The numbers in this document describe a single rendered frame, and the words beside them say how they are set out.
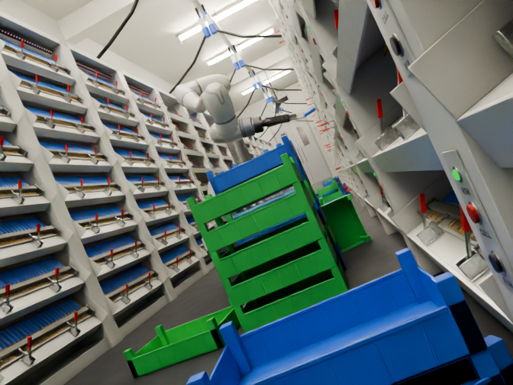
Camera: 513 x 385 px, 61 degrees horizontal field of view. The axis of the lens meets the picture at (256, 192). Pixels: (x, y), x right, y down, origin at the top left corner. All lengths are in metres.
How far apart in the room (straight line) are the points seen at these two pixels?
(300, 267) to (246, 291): 0.16
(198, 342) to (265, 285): 0.24
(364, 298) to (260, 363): 0.18
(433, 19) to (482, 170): 0.11
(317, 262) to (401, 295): 0.50
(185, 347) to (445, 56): 1.07
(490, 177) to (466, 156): 0.02
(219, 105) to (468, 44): 1.66
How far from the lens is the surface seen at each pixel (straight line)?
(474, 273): 0.61
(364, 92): 1.05
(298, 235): 1.15
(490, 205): 0.36
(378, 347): 0.48
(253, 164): 1.45
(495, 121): 0.29
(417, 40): 0.35
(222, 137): 2.04
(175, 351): 1.29
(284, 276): 1.17
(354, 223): 1.85
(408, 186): 1.04
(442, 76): 0.34
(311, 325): 0.68
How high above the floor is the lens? 0.30
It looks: 2 degrees up
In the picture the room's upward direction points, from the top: 24 degrees counter-clockwise
